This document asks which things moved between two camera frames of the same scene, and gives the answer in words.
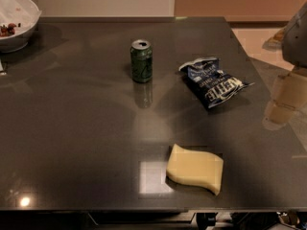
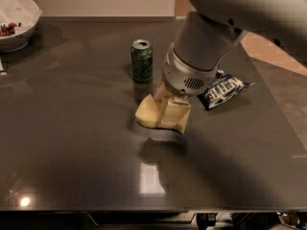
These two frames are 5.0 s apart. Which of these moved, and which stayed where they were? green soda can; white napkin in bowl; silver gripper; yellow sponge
Moved: yellow sponge; silver gripper
Stayed: green soda can; white napkin in bowl
